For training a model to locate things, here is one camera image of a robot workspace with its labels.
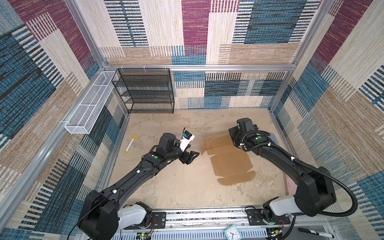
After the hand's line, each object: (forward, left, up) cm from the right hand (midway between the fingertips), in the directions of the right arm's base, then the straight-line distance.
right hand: (228, 132), depth 86 cm
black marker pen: (-47, -37, -16) cm, 62 cm away
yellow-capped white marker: (+5, +63, -16) cm, 65 cm away
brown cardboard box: (-12, -3, -16) cm, 20 cm away
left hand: (-10, +20, +2) cm, 22 cm away
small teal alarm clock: (-46, +3, -15) cm, 48 cm away
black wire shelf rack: (+40, +54, 0) cm, 67 cm away
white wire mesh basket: (+10, +87, +2) cm, 87 cm away
